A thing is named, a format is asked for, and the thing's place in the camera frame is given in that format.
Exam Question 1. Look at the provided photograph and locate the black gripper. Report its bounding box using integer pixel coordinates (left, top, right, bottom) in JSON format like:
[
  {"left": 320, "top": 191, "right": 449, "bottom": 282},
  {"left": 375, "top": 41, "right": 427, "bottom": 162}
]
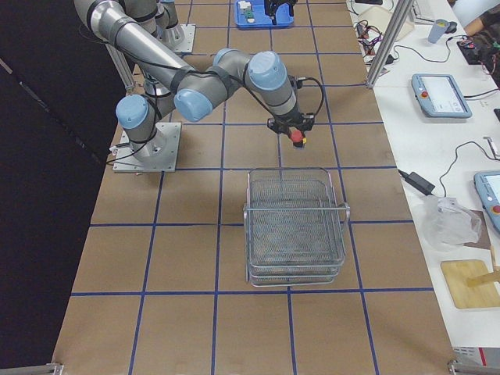
[
  {"left": 263, "top": 0, "right": 296, "bottom": 26},
  {"left": 267, "top": 112, "right": 315, "bottom": 135}
]

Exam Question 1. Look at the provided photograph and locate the red emergency push button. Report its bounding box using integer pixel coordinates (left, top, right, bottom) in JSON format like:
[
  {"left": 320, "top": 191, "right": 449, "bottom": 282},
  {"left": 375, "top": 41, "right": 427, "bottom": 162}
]
[{"left": 289, "top": 130, "right": 307, "bottom": 149}]

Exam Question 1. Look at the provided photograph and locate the blue plastic tray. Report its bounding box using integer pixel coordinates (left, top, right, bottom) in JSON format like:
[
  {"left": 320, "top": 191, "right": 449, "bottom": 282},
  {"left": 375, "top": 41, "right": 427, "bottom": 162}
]
[{"left": 234, "top": 1, "right": 294, "bottom": 29}]

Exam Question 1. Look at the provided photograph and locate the green terminal block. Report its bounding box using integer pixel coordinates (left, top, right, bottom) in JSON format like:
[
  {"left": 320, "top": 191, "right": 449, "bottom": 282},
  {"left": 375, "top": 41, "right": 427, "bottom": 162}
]
[{"left": 243, "top": 8, "right": 255, "bottom": 23}]

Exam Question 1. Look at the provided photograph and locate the white circuit breaker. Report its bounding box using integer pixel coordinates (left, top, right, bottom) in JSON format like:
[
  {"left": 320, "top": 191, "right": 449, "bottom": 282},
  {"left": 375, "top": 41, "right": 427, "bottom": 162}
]
[{"left": 237, "top": 0, "right": 252, "bottom": 12}]

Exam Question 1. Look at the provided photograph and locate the black power adapter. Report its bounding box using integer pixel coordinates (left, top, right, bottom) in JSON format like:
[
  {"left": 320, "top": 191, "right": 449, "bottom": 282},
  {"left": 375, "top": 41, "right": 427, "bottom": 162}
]
[{"left": 398, "top": 170, "right": 435, "bottom": 195}]

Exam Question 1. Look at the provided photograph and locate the far teach pendant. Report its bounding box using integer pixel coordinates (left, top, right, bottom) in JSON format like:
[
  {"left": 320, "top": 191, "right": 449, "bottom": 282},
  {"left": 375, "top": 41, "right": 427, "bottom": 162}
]
[{"left": 411, "top": 73, "right": 473, "bottom": 119}]

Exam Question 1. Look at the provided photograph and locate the teach pendant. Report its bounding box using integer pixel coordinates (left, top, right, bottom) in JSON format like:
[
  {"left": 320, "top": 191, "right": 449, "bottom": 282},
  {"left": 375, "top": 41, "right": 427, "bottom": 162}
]
[
  {"left": 473, "top": 170, "right": 500, "bottom": 232},
  {"left": 411, "top": 73, "right": 473, "bottom": 119}
]

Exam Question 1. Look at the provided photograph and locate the blue grey cup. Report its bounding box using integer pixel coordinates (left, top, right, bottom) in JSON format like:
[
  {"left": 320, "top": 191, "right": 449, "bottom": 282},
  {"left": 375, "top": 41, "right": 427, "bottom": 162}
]
[{"left": 427, "top": 19, "right": 449, "bottom": 44}]

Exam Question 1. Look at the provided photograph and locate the clear plastic bag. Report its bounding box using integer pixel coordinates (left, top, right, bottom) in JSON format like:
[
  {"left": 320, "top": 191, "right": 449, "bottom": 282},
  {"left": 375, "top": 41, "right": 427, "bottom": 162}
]
[{"left": 420, "top": 195, "right": 482, "bottom": 251}]

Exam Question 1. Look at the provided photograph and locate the near teach pendant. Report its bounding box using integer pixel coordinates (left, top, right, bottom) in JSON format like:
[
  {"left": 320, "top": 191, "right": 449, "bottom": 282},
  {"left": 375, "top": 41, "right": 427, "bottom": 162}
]
[{"left": 473, "top": 170, "right": 500, "bottom": 232}]

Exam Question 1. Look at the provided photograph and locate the wooden cutting board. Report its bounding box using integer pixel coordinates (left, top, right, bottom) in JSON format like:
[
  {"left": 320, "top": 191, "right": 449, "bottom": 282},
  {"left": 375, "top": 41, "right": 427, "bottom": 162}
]
[{"left": 441, "top": 259, "right": 499, "bottom": 309}]

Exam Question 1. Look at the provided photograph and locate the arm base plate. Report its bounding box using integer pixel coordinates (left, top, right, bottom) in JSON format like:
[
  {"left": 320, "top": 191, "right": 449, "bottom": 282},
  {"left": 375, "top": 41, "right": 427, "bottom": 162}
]
[
  {"left": 112, "top": 122, "right": 182, "bottom": 173},
  {"left": 159, "top": 24, "right": 196, "bottom": 55}
]

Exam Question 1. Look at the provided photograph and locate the metal wire mesh shelf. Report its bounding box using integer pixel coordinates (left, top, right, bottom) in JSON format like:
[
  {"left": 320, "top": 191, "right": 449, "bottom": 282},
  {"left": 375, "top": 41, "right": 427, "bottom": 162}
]
[{"left": 243, "top": 168, "right": 350, "bottom": 287}]

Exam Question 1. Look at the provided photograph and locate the aluminium frame post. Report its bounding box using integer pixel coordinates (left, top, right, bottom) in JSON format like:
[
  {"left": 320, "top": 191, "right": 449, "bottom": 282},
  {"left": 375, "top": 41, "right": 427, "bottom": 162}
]
[{"left": 366, "top": 0, "right": 413, "bottom": 89}]

